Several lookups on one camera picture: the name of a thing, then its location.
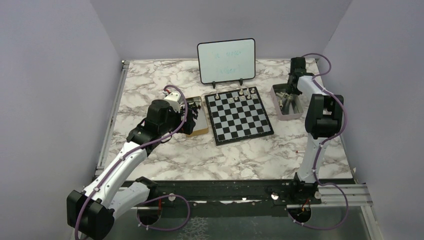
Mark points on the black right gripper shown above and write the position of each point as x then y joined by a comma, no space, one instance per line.
296,92

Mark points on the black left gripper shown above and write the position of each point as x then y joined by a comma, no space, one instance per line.
187,128

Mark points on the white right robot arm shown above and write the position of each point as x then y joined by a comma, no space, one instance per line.
323,122

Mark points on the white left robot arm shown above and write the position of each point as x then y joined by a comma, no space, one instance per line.
92,212

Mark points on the pile of white chess pieces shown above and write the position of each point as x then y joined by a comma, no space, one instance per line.
284,100

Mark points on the pile of black chess pieces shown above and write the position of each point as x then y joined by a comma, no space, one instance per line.
193,111

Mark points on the gold tin tray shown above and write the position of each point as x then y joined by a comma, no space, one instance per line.
201,126

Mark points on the pink tin tray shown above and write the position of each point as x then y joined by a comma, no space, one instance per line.
296,109

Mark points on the black silver chessboard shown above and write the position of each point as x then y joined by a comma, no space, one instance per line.
234,121

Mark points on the small whiteboard on stand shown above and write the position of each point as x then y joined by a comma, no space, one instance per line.
226,61

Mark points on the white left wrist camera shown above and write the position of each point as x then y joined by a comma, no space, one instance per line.
174,98

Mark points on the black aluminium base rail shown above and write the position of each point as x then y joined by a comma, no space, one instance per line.
230,198

